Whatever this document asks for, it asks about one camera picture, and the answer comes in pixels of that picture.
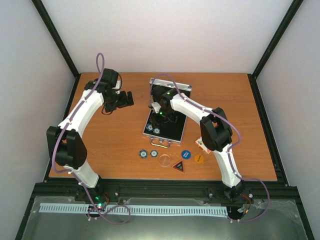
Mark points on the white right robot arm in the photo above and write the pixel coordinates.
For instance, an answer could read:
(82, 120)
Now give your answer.
(215, 129)

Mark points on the black aluminium frame rail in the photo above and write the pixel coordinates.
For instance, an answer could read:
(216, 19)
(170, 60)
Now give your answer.
(212, 191)

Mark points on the clear round disc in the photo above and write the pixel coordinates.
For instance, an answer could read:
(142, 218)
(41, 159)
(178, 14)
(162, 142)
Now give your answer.
(164, 160)

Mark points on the aluminium poker case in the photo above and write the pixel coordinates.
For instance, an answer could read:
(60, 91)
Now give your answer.
(165, 129)

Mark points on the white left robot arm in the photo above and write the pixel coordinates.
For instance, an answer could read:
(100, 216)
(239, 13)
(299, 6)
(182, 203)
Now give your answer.
(65, 145)

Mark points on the blue round token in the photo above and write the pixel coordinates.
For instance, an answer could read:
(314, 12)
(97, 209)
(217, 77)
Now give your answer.
(186, 154)

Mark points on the orange round token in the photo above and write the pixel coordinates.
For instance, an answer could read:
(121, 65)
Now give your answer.
(199, 158)

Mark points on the pink playing card deck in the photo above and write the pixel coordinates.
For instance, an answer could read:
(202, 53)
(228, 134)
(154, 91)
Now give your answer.
(202, 146)

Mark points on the black red triangle token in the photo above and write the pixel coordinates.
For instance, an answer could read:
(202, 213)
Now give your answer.
(179, 166)

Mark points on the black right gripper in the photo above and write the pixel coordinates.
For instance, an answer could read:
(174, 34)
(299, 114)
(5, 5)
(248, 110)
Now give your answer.
(171, 118)

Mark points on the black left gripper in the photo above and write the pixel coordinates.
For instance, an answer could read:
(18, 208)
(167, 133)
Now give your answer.
(124, 103)

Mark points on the white cable duct strip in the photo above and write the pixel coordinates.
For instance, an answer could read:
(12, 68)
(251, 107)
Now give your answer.
(135, 210)

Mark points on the blue white poker chip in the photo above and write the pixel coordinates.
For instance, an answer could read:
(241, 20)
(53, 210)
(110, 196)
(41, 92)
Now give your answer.
(143, 154)
(153, 153)

